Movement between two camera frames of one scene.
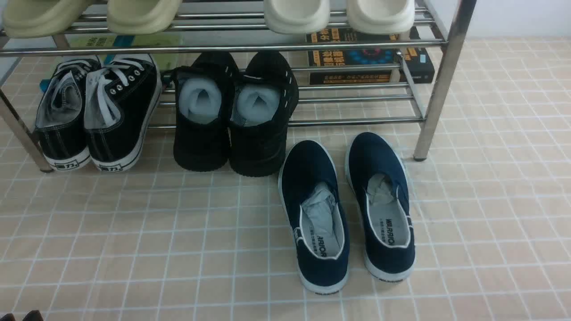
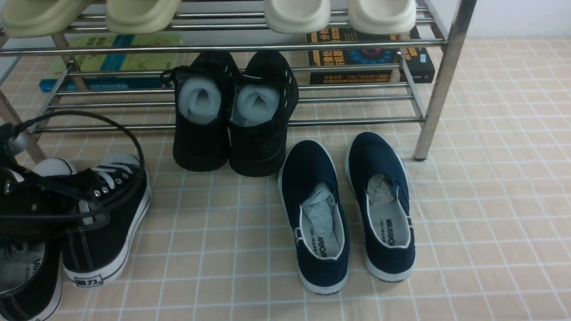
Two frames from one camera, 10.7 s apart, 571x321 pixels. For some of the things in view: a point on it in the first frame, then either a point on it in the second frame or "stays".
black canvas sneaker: (60, 123) → (31, 254)
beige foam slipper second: (138, 17) stays
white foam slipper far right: (380, 17) stays
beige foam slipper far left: (35, 18) stays
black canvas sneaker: (122, 96) → (94, 253)
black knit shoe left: (204, 90) stays
